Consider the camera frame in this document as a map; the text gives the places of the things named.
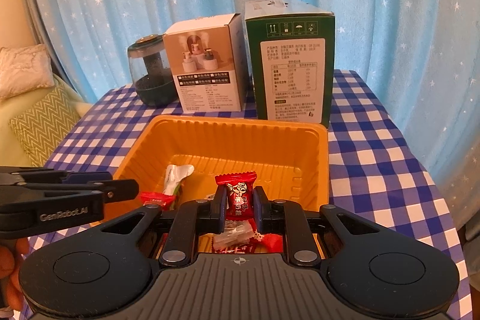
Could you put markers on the dark green glass humidifier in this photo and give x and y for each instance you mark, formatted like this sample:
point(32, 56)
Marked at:
point(152, 80)

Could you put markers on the left hand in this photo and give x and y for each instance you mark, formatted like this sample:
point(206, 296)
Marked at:
point(11, 261)

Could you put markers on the red candy in tray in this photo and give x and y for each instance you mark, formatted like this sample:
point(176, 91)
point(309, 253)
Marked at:
point(163, 201)

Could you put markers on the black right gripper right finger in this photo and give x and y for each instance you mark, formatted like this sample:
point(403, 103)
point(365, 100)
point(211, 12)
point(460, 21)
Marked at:
point(296, 226)

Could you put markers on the clear grey snack packet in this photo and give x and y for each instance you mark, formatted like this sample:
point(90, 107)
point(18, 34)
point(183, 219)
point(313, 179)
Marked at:
point(235, 232)

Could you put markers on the large red candy packet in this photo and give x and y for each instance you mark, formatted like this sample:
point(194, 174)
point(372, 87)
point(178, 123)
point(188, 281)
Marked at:
point(239, 188)

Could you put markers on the white humidifier box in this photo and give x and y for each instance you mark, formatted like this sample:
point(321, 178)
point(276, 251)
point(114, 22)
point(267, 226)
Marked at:
point(208, 62)

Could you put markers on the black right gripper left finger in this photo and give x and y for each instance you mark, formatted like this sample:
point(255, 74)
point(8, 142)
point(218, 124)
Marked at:
point(184, 226)

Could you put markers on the orange plastic tray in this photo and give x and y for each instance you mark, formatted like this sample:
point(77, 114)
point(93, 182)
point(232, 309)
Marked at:
point(290, 159)

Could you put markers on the white green candy in tray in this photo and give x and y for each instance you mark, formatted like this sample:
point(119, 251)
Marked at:
point(174, 177)

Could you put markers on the green tall box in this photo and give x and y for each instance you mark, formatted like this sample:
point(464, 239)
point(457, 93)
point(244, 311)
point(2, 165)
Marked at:
point(292, 46)

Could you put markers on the white patterned pillow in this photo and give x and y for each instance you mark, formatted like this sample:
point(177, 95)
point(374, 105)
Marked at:
point(25, 69)

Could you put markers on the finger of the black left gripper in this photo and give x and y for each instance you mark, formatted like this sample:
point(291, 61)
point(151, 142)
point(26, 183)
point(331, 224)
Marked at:
point(13, 175)
point(112, 190)

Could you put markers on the small red candy packet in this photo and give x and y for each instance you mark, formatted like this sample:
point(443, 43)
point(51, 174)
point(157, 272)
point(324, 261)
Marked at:
point(269, 243)

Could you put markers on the green sofa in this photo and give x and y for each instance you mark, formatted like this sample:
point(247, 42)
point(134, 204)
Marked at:
point(12, 153)

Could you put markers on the green chevron pillow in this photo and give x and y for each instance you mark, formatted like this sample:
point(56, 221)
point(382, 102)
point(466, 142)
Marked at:
point(42, 127)

